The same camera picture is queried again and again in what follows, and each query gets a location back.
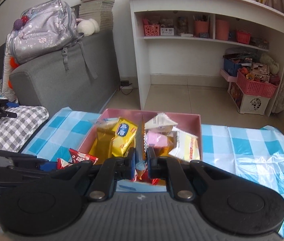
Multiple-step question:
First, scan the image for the white plush toy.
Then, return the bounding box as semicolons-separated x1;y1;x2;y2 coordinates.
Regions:
77;18;100;37

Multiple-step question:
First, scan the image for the stack of books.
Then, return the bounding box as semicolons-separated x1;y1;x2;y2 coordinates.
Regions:
78;0;115;31

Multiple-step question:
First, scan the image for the grey sofa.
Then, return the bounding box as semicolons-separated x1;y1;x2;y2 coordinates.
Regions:
0;30;120;115

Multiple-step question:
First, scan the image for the cream wafer pack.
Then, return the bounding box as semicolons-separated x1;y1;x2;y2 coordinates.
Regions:
169;126;201;162

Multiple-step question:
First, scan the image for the small pink perforated basket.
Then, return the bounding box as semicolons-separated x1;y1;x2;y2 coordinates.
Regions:
144;25;160;37

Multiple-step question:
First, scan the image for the pink snack bag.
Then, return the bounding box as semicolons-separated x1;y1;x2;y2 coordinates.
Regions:
145;131;173;149

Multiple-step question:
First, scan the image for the blue storage bin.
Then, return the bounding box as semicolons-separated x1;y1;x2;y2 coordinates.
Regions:
223;58;242;77

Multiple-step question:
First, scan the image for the silver lilac backpack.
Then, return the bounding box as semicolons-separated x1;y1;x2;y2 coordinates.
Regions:
3;0;97;85

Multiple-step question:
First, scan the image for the pink plastic basket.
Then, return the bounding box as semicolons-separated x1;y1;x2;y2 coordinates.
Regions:
236;70;278;98

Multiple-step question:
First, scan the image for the red candy pack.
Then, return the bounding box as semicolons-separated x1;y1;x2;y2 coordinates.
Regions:
57;149;98;170
135;169;160;186

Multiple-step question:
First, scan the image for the orange white snack packet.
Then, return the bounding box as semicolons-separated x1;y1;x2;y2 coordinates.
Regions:
134;114;148;181

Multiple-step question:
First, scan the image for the grey checkered cushion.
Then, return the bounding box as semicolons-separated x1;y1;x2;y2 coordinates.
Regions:
0;106;49;152

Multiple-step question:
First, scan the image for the yellow biscuit pack blue label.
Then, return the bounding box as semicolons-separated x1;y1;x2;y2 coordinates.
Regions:
112;117;137;157

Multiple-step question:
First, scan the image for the white storage box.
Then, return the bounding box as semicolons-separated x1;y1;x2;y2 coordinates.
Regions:
228;82;270;115

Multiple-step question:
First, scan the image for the small red basket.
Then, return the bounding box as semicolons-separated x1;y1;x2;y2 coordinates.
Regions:
236;30;251;45

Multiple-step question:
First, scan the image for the silver pink cardboard box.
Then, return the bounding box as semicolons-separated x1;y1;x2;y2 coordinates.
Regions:
78;108;203;193

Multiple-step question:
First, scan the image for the blue white checkered tablecloth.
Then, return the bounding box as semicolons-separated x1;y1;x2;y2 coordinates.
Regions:
21;106;284;238

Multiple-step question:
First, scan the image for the orange-yellow snack pack right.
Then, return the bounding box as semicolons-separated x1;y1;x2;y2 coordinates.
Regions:
93;127;115;163

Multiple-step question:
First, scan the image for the white bookshelf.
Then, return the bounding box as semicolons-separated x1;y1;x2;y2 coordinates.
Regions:
129;0;284;107

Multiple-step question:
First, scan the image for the orange pen holder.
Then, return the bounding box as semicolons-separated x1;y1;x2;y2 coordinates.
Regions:
194;20;209;37

